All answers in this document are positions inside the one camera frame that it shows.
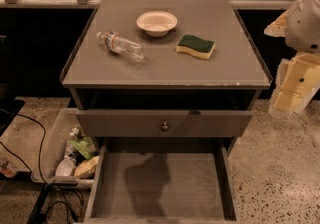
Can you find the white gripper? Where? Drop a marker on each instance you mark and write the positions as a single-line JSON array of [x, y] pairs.
[[304, 24]]

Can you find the yellow green sponge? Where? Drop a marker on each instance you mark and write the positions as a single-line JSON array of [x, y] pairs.
[[196, 47]]

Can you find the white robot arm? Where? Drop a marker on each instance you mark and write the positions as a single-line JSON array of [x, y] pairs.
[[297, 79]]

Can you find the grey drawer cabinet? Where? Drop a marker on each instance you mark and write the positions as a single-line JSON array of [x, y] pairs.
[[231, 79]]

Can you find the round brass drawer knob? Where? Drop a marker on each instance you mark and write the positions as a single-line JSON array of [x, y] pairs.
[[165, 127]]

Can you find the open grey bottom drawer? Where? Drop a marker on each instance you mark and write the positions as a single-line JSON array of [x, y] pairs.
[[163, 185]]

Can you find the closed grey middle drawer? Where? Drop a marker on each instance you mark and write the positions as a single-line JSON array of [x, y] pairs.
[[148, 123]]

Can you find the yellow sponge in bin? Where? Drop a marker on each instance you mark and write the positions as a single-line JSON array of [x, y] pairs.
[[87, 168]]

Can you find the clear plastic water bottle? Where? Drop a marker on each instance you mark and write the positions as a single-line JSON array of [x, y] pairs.
[[118, 44]]

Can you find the green snack bag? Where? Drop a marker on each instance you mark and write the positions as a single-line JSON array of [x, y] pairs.
[[84, 146]]

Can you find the clear plastic storage bin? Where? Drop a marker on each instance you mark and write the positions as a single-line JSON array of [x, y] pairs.
[[52, 153]]

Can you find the small white bowl in bin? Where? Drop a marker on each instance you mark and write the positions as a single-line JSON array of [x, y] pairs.
[[65, 168]]

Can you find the small can on floor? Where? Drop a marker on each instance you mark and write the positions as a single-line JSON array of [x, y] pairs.
[[7, 168]]

